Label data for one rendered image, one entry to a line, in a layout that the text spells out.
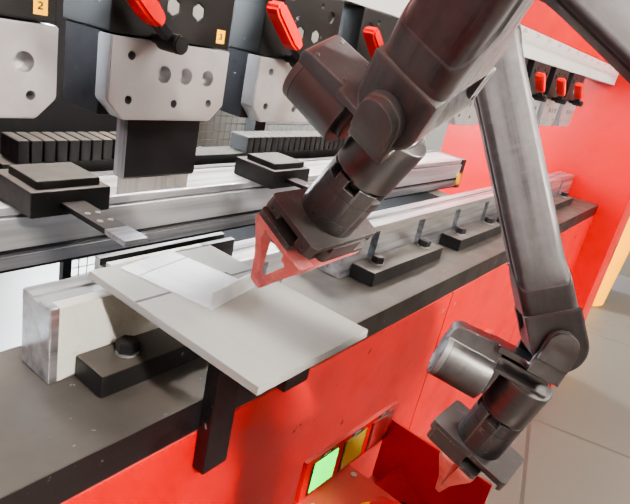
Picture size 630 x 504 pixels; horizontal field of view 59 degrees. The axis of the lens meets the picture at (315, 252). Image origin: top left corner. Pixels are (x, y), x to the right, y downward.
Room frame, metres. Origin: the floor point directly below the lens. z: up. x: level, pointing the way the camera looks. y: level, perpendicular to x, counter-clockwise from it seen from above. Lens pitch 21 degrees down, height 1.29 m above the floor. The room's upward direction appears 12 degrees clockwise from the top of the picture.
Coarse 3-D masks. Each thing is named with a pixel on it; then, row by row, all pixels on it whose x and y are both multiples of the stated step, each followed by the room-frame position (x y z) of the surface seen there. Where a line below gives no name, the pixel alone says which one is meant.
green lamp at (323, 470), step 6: (336, 450) 0.56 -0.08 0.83; (330, 456) 0.55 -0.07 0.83; (336, 456) 0.56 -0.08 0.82; (318, 462) 0.53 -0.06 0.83; (324, 462) 0.54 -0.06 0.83; (330, 462) 0.55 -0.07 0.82; (318, 468) 0.53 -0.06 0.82; (324, 468) 0.54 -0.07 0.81; (330, 468) 0.56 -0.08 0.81; (318, 474) 0.54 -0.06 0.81; (324, 474) 0.55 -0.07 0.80; (330, 474) 0.56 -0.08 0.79; (312, 480) 0.53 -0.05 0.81; (318, 480) 0.54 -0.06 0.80; (324, 480) 0.55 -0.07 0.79; (312, 486) 0.53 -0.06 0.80
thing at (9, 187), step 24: (24, 168) 0.75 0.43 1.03; (48, 168) 0.78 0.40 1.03; (72, 168) 0.80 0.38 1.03; (0, 192) 0.74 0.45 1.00; (24, 192) 0.71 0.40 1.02; (48, 192) 0.72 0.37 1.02; (72, 192) 0.74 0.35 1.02; (96, 192) 0.78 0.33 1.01; (48, 216) 0.72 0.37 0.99; (96, 216) 0.71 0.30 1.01; (120, 240) 0.65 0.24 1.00; (144, 240) 0.67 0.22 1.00
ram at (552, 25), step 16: (352, 0) 0.84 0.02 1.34; (368, 0) 0.88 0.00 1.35; (384, 0) 0.91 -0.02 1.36; (400, 0) 0.95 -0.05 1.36; (528, 16) 1.42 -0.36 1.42; (544, 16) 1.51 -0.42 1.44; (544, 32) 1.54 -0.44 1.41; (560, 32) 1.65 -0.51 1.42; (576, 32) 1.77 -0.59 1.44; (528, 48) 1.48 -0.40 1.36; (576, 48) 1.82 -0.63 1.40; (592, 48) 1.97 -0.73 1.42; (560, 64) 1.73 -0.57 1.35; (576, 64) 1.87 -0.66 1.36; (592, 80) 2.36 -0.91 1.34; (608, 80) 2.29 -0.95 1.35
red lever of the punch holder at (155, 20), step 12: (132, 0) 0.52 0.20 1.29; (144, 0) 0.52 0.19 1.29; (156, 0) 0.53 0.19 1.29; (144, 12) 0.52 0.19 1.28; (156, 12) 0.53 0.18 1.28; (156, 24) 0.54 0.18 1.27; (156, 36) 0.56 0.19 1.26; (168, 36) 0.55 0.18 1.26; (180, 36) 0.55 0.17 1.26; (168, 48) 0.55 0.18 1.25; (180, 48) 0.55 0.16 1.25
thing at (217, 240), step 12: (180, 240) 0.70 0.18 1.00; (192, 240) 0.71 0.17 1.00; (204, 240) 0.73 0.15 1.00; (216, 240) 0.73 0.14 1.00; (228, 240) 0.74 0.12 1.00; (120, 252) 0.62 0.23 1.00; (132, 252) 0.63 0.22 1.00; (144, 252) 0.65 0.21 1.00; (228, 252) 0.74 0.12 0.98; (96, 264) 0.60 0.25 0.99; (108, 264) 0.59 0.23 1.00
